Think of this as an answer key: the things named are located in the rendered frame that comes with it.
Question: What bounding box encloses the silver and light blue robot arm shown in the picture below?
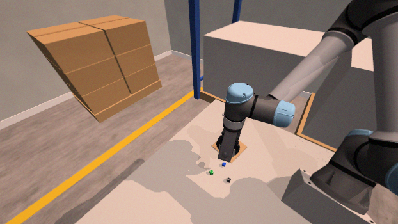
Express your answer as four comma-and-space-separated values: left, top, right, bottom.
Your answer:
222, 0, 398, 215

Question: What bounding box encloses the orange flat mat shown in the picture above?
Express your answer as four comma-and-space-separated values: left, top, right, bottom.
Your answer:
212, 140, 247, 163

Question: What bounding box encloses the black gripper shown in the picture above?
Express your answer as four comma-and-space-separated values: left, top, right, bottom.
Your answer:
216, 124, 242, 157

